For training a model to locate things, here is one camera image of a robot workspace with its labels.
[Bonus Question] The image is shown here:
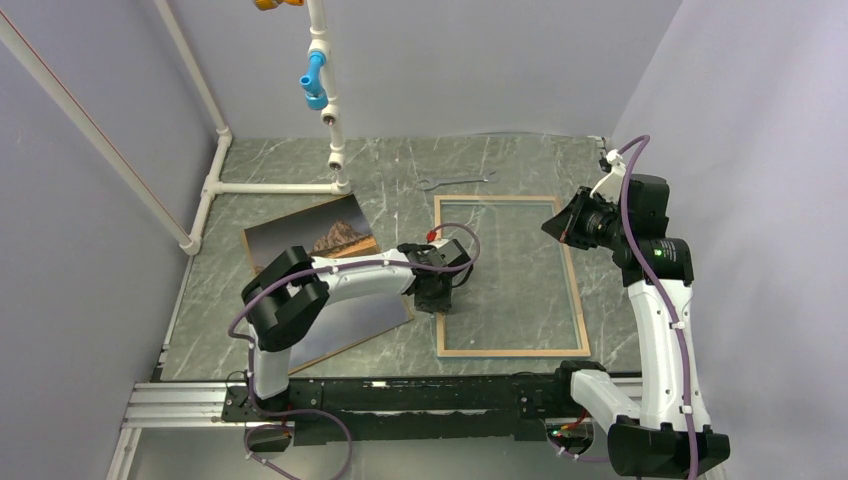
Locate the aluminium extrusion frame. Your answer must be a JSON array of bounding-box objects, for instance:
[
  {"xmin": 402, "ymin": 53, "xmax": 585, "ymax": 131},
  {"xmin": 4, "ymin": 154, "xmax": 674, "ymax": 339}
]
[{"xmin": 105, "ymin": 374, "xmax": 730, "ymax": 480}]

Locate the orange pipe fitting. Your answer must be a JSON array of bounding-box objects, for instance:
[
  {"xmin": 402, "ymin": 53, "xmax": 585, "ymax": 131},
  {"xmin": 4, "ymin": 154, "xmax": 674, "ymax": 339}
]
[{"xmin": 253, "ymin": 0, "xmax": 305, "ymax": 11}]

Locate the blue wooden picture frame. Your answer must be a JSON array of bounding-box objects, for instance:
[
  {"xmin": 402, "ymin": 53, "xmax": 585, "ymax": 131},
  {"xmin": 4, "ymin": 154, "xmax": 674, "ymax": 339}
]
[{"xmin": 434, "ymin": 195, "xmax": 591, "ymax": 359}]

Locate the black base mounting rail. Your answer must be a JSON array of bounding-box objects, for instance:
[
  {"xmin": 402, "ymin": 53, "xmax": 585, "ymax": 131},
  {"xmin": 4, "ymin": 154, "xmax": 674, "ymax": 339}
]
[{"xmin": 220, "ymin": 372, "xmax": 602, "ymax": 452}]

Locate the landscape photo print board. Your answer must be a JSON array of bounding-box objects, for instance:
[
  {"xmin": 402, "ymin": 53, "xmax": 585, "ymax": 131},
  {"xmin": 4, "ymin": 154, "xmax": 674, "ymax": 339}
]
[{"xmin": 239, "ymin": 193, "xmax": 415, "ymax": 376}]

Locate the blue pipe fitting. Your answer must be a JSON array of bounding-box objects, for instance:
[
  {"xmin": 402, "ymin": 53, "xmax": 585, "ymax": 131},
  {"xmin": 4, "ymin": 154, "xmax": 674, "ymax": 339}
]
[{"xmin": 299, "ymin": 51, "xmax": 329, "ymax": 111}]

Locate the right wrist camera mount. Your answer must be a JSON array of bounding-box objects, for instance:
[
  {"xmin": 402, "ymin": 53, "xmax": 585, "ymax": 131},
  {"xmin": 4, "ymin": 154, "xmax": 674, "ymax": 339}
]
[{"xmin": 590, "ymin": 149, "xmax": 626, "ymax": 204}]

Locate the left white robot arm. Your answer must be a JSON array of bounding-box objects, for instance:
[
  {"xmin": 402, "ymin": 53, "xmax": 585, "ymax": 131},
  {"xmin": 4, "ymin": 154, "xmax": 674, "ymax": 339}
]
[{"xmin": 239, "ymin": 239, "xmax": 477, "ymax": 420}]

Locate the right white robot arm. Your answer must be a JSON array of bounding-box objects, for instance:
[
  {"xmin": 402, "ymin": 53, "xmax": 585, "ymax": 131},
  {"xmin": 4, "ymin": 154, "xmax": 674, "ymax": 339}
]
[{"xmin": 542, "ymin": 174, "xmax": 730, "ymax": 479}]

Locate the white pvc pipe structure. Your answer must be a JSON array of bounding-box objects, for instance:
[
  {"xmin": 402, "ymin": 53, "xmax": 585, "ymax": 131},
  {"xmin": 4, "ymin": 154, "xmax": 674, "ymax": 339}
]
[{"xmin": 0, "ymin": 0, "xmax": 354, "ymax": 257}]

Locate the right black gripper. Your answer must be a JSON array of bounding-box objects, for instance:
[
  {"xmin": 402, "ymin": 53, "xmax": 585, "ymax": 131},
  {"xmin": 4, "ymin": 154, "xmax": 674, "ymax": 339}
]
[{"xmin": 542, "ymin": 185, "xmax": 630, "ymax": 250}]

